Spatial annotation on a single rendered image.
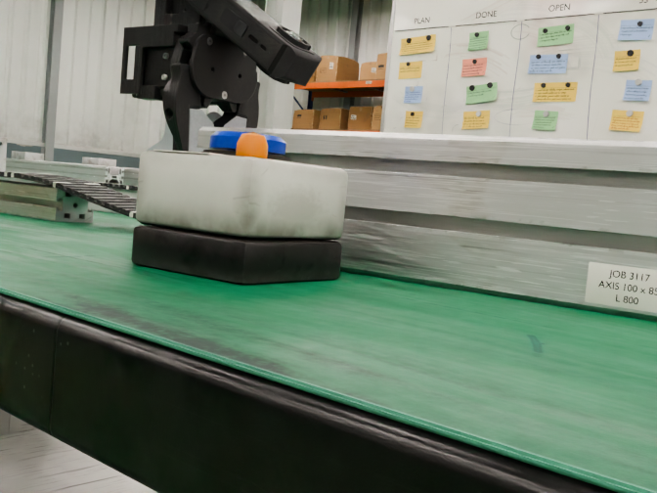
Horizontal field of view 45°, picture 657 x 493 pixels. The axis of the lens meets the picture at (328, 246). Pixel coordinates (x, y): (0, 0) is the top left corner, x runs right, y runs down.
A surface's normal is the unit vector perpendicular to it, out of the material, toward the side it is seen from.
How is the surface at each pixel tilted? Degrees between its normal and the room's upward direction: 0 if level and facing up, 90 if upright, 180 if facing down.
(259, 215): 90
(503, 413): 0
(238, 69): 90
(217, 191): 90
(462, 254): 90
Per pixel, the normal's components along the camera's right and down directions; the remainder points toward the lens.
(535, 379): 0.09, -0.99
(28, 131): 0.74, 0.11
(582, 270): -0.58, 0.00
